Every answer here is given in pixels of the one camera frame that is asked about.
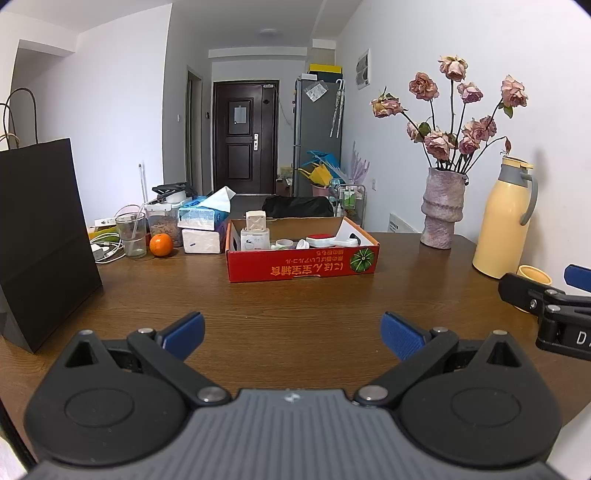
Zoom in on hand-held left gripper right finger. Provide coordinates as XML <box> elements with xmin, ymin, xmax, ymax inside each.
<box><xmin>353</xmin><ymin>311</ymin><xmax>529</xmax><ymax>409</ymax></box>

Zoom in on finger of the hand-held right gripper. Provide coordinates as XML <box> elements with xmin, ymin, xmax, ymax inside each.
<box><xmin>563</xmin><ymin>264</ymin><xmax>591</xmax><ymax>294</ymax></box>
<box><xmin>498</xmin><ymin>272</ymin><xmax>591</xmax><ymax>319</ymax></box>

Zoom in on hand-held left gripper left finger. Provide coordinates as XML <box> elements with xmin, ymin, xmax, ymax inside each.
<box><xmin>64</xmin><ymin>311</ymin><xmax>232</xmax><ymax>408</ymax></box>

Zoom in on white translucent plastic container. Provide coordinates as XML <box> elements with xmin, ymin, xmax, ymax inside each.
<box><xmin>240</xmin><ymin>228</ymin><xmax>271</xmax><ymax>252</ymax></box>

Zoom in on red cardboard box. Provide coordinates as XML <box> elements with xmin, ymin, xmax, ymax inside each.
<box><xmin>225</xmin><ymin>216</ymin><xmax>380</xmax><ymax>283</ymax></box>

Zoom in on yellow cup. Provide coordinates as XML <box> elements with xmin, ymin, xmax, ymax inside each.
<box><xmin>516</xmin><ymin>264</ymin><xmax>553</xmax><ymax>286</ymax></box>

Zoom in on yellow thermos jug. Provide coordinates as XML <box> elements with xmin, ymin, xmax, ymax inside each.
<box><xmin>472</xmin><ymin>156</ymin><xmax>539</xmax><ymax>280</ymax></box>

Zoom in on orange fruit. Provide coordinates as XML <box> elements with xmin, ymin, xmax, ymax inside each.
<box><xmin>149</xmin><ymin>233</ymin><xmax>175</xmax><ymax>258</ymax></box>

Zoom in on white purple tissue pack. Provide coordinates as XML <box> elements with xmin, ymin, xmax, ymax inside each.
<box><xmin>181</xmin><ymin>227</ymin><xmax>225</xmax><ymax>254</ymax></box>

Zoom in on glass cup with straw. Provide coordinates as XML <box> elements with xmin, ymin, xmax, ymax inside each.
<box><xmin>115</xmin><ymin>212</ymin><xmax>147</xmax><ymax>258</ymax></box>

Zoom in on white board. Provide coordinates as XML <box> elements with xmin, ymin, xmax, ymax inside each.
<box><xmin>388</xmin><ymin>211</ymin><xmax>419</xmax><ymax>234</ymax></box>

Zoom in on clear food storage container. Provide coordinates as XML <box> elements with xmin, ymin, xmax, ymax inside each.
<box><xmin>144</xmin><ymin>198</ymin><xmax>182</xmax><ymax>237</ymax></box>

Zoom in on pink ceramic vase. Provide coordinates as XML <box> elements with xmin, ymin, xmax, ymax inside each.
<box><xmin>420</xmin><ymin>167</ymin><xmax>469</xmax><ymax>250</ymax></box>

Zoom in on blue tissue pack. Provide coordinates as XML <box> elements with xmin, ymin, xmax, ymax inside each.
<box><xmin>178</xmin><ymin>186</ymin><xmax>232</xmax><ymax>232</ymax></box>

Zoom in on black plastic holder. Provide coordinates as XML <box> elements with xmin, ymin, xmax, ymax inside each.
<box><xmin>151</xmin><ymin>182</ymin><xmax>192</xmax><ymax>200</ymax></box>

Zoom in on metal rolling cart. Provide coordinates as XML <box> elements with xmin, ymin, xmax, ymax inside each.
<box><xmin>333</xmin><ymin>183</ymin><xmax>366</xmax><ymax>227</ymax></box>

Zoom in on black paper bag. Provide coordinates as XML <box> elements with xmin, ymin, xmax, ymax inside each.
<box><xmin>0</xmin><ymin>88</ymin><xmax>103</xmax><ymax>354</ymax></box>

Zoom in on dried pink roses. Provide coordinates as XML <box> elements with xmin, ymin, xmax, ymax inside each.
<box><xmin>370</xmin><ymin>55</ymin><xmax>528</xmax><ymax>175</ymax></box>

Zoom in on purple hangers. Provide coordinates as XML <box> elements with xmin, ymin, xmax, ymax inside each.
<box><xmin>344</xmin><ymin>141</ymin><xmax>371</xmax><ymax>185</ymax></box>

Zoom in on brown cardboard boxes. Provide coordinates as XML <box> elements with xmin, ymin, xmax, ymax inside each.
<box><xmin>276</xmin><ymin>166</ymin><xmax>296</xmax><ymax>197</ymax></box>

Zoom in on yellow bag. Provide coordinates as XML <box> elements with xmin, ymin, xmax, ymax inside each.
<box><xmin>298</xmin><ymin>164</ymin><xmax>332</xmax><ymax>185</ymax></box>

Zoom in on dark brown door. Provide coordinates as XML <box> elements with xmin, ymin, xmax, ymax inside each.
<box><xmin>212</xmin><ymin>80</ymin><xmax>280</xmax><ymax>195</ymax></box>

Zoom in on grey refrigerator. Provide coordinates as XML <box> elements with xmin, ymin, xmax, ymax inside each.
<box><xmin>293</xmin><ymin>76</ymin><xmax>343</xmax><ymax>198</ymax></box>

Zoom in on white folded umbrella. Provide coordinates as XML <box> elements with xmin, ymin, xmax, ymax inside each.
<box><xmin>329</xmin><ymin>78</ymin><xmax>346</xmax><ymax>138</ymax></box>

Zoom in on white charger with cables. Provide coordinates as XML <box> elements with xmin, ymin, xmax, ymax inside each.
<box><xmin>89</xmin><ymin>233</ymin><xmax>124</xmax><ymax>264</ymax></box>

